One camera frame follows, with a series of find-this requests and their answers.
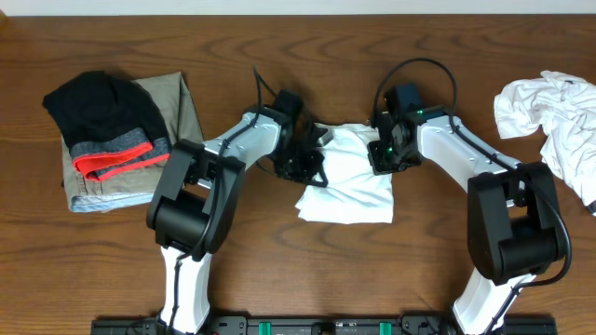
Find white printed t-shirt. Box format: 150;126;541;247
295;124;394;224

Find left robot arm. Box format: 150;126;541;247
146;89;332;334

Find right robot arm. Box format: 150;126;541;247
368;84;571;334

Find folded khaki pants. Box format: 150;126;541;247
61;72;203;213

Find crumpled white garment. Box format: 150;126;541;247
494;70;595;214

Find black garment with red trim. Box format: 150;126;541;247
42;71;171;181

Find left black cable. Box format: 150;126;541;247
167;64;280;335

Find black cable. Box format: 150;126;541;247
371;57;573;334
167;64;280;335

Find right black cable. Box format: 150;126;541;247
371;57;573;334

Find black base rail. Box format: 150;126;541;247
90;314;558;335

